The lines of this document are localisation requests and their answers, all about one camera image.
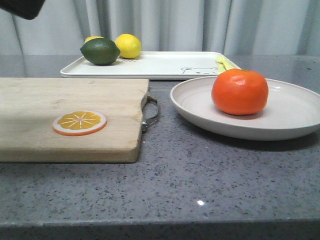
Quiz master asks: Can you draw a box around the orange slice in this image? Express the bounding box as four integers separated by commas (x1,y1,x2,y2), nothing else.
52,110,107,137

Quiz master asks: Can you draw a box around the metal cutting board handle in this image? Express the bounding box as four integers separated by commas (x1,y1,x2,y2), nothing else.
141,95,160,132

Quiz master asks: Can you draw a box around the white rectangular bear tray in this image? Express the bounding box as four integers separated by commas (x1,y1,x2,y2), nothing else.
60,51,242,81

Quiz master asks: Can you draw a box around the yellow lemon right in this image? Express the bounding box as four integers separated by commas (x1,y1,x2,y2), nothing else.
115,33,142,59

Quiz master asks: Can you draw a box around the orange tangerine fruit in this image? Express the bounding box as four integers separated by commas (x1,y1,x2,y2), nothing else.
211,68,269,115

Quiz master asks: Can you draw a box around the green lime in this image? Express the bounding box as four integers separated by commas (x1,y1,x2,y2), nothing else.
80,37,121,66

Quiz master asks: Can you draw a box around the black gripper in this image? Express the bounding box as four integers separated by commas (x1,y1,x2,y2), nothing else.
0,0,45,20

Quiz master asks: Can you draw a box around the wooden cutting board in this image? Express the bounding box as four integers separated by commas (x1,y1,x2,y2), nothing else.
0,77,149,163

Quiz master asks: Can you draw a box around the grey curtain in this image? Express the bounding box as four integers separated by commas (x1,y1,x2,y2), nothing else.
0,0,320,56

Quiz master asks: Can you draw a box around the yellow plastic cutlery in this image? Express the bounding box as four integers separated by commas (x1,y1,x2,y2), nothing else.
216,54,240,74

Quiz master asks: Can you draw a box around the yellow lemon behind lime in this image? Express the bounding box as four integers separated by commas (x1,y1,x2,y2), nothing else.
84,36,104,43

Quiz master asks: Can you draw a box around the beige round plate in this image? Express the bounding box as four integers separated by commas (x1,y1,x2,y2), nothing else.
170,76,320,141

